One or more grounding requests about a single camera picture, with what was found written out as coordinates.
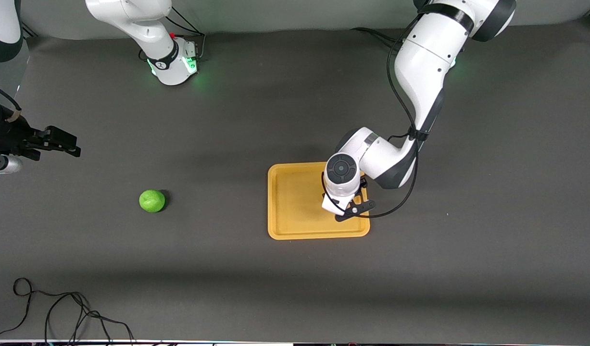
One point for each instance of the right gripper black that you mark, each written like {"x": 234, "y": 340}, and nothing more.
{"x": 9, "y": 136}

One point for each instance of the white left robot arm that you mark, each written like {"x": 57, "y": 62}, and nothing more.
{"x": 420, "y": 62}

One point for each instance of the beige tape strip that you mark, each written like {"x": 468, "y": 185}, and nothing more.
{"x": 14, "y": 115}

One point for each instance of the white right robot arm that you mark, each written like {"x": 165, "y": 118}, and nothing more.
{"x": 145, "y": 29}

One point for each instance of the yellow plastic tray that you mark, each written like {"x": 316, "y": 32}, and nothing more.
{"x": 294, "y": 211}

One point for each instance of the green apple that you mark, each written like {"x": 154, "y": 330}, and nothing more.
{"x": 152, "y": 201}

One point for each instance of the dark grey table mat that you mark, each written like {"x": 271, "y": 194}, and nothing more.
{"x": 275, "y": 288}

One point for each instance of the dark metal frame rail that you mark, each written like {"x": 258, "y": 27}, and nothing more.
{"x": 29, "y": 31}

